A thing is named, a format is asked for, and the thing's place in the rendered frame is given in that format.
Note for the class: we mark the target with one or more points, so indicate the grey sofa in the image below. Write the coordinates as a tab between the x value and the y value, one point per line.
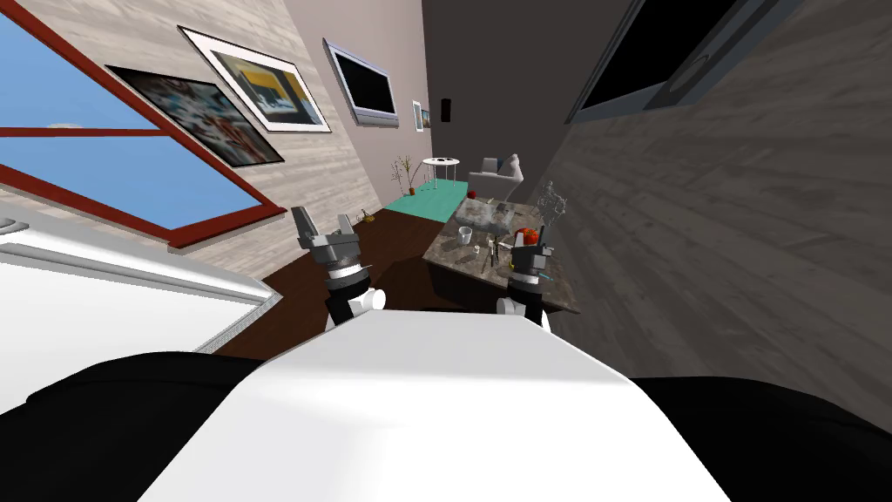
496	183

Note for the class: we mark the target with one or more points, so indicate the marble coffee table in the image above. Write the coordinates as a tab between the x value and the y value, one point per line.
456	263

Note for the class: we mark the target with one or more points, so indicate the black wall speaker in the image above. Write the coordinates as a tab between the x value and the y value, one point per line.
445	110

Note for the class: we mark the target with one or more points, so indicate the grey-framed wall television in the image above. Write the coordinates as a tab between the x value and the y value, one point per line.
366	87

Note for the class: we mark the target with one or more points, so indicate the white round side table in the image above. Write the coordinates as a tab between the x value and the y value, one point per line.
440	164

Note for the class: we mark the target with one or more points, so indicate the small white-framed picture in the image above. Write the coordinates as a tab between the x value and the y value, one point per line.
418	116

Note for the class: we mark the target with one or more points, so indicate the teal rug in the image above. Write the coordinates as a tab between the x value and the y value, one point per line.
428	200

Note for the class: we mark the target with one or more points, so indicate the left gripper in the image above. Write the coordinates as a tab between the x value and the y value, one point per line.
333	249

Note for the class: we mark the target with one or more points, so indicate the red-framed window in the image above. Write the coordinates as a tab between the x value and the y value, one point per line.
83	160

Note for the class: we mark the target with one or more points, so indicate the bare-twig potted plant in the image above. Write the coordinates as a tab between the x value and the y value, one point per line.
404	176

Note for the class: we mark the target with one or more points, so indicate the dark grey-framed window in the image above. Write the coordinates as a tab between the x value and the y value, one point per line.
648	49

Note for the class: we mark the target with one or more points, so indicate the dark frameless picture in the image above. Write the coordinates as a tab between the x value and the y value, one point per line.
202	122

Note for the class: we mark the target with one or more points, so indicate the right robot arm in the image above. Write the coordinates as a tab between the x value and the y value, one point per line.
766	446

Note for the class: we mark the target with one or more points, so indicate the white mug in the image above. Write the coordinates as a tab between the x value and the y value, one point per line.
465	236

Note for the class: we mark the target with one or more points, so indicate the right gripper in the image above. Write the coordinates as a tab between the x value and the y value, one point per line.
531	260

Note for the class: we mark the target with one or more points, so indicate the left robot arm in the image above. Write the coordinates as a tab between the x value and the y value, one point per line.
104	432

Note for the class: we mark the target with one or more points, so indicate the red tomato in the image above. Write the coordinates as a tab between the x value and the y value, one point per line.
527	236

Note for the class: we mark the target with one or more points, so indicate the white-framed yellow picture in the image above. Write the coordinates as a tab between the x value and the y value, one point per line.
268	87

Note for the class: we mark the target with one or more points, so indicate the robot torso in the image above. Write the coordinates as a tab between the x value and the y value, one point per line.
432	404

